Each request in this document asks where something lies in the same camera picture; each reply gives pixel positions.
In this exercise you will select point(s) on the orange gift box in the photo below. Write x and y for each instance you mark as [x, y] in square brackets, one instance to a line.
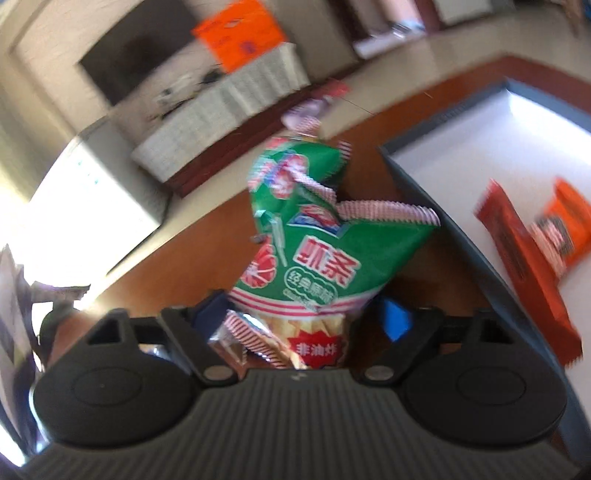
[240, 33]

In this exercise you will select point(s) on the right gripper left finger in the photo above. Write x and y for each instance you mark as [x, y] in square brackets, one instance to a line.
[188, 331]

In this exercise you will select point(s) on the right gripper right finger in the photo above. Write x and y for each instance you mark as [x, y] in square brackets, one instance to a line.
[388, 339]

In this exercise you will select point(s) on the long orange wafer bar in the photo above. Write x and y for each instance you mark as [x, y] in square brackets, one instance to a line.
[530, 274]

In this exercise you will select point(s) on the red floor mat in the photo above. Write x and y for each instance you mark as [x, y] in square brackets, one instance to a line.
[331, 91]

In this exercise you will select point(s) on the white chest freezer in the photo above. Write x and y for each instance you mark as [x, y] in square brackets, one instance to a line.
[93, 207]

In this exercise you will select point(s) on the blue grey cardboard box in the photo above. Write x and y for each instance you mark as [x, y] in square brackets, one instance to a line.
[490, 166]

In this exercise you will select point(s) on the black wall television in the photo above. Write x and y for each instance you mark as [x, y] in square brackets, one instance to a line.
[146, 37]

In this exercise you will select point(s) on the large green chips bag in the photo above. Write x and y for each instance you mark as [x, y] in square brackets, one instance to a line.
[320, 259]

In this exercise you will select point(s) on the small green chips bag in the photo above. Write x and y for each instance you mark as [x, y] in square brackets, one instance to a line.
[305, 119]

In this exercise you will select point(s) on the TV cabinet with lace cloth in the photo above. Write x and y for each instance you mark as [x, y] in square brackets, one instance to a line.
[210, 131]

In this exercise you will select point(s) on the small orange snack pack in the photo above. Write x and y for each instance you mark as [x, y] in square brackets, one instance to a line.
[562, 230]

